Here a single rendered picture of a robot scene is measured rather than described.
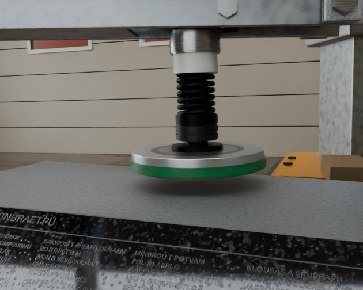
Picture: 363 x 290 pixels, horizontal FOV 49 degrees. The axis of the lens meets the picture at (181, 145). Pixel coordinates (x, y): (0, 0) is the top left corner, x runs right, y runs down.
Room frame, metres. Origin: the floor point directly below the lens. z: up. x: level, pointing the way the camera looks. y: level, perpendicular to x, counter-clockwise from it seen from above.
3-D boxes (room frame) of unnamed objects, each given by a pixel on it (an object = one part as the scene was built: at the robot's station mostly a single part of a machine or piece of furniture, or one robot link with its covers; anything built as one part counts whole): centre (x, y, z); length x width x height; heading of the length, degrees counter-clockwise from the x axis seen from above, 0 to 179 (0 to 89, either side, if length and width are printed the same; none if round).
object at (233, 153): (0.64, -0.03, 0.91); 0.21 x 0.21 x 0.01
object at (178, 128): (0.64, -0.03, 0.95); 0.07 x 0.07 x 0.01
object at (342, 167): (1.00, -0.42, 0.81); 0.20 x 0.10 x 0.05; 167
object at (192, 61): (0.64, -0.03, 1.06); 0.07 x 0.07 x 0.04
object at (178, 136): (0.64, -0.03, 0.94); 0.07 x 0.07 x 0.01
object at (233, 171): (0.64, -0.03, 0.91); 0.22 x 0.22 x 0.04
